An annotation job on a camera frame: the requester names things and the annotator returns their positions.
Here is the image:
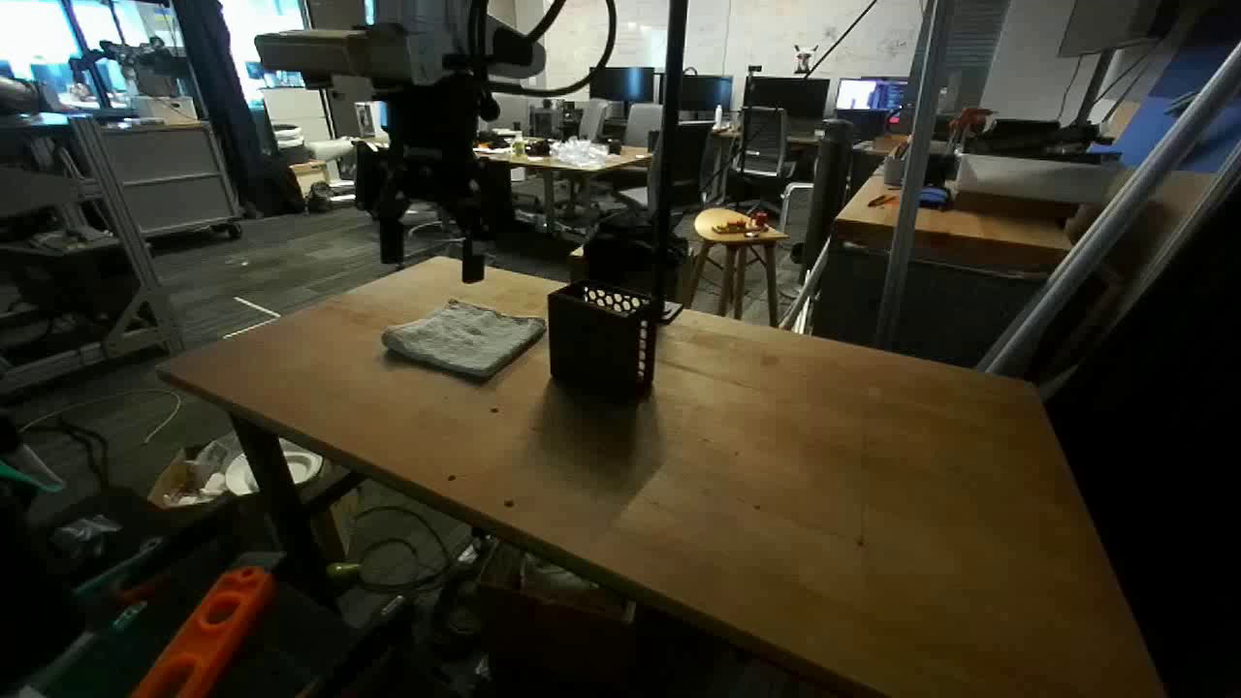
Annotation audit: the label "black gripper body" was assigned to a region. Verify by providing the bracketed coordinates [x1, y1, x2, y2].
[376, 75, 508, 250]

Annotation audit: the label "grey towel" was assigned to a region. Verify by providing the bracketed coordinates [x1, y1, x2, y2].
[381, 300, 552, 389]

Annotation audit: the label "black perforated basket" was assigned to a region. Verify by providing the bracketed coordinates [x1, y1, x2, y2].
[541, 278, 664, 406]

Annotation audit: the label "wooden office desk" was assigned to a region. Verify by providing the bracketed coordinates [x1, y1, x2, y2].
[470, 137, 660, 242]

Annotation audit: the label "black computer monitor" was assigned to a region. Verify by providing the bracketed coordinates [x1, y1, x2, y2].
[739, 75, 833, 128]
[677, 69, 735, 119]
[584, 63, 664, 114]

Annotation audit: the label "black vertical stand pole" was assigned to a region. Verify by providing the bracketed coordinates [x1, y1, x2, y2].
[642, 0, 693, 325]

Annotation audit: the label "white round bowl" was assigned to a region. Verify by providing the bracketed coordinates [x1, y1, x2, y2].
[221, 440, 331, 503]

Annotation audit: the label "red toy food pieces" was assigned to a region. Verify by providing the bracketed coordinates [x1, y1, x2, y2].
[706, 210, 769, 242]

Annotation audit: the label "round wooden stool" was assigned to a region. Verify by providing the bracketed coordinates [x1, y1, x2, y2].
[677, 204, 790, 331]

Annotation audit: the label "grey metal shelving rack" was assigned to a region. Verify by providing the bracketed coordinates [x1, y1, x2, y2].
[0, 107, 185, 401]

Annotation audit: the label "black table leg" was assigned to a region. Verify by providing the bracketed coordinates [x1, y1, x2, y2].
[227, 416, 331, 588]

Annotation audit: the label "grey office chair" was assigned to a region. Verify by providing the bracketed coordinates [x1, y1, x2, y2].
[733, 102, 796, 188]

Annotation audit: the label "lit computer monitor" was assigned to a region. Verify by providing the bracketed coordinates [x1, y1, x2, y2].
[831, 75, 915, 119]

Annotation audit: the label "orange plastic tool case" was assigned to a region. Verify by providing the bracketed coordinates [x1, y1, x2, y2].
[128, 561, 280, 698]

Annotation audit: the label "upright silver metal pole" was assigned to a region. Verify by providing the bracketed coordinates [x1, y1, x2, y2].
[874, 0, 952, 350]

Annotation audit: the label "wooden top workbench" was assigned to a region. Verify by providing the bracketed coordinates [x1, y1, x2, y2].
[809, 163, 1079, 374]

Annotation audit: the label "slanted silver metal pole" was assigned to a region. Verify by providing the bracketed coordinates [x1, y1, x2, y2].
[972, 44, 1241, 379]

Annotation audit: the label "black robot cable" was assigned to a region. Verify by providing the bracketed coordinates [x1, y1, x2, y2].
[461, 0, 623, 102]

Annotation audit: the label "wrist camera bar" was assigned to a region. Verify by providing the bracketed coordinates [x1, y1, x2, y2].
[253, 23, 391, 79]

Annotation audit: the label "black floor cable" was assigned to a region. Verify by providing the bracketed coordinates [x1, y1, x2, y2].
[337, 500, 459, 596]

